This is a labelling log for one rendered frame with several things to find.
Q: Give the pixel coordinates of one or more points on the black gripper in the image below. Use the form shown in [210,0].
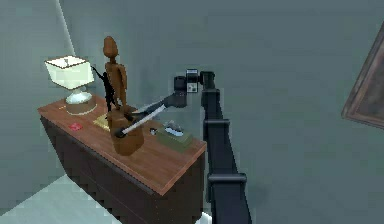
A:
[179,94]

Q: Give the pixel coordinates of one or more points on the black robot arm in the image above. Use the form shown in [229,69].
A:
[220,150]

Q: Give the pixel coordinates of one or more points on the green tissue box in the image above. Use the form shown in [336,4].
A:
[174,137]

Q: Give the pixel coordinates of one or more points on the small white round object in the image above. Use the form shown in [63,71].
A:
[153,131]

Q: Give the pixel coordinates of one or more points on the brown wooden figure statue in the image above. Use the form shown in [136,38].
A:
[120,110]

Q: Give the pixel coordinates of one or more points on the yellow flat mat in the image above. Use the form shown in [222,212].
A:
[102,122]

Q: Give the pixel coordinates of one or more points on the black figurine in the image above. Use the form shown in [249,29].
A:
[107,88]

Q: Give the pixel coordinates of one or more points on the dark wooden sideboard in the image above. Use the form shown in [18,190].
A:
[133,173]

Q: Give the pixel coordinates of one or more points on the small red flat object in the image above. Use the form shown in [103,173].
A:
[76,126]

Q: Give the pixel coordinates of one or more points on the white table lamp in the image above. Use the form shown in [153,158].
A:
[72,83]

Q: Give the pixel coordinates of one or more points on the framed wall picture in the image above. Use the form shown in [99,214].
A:
[366,90]

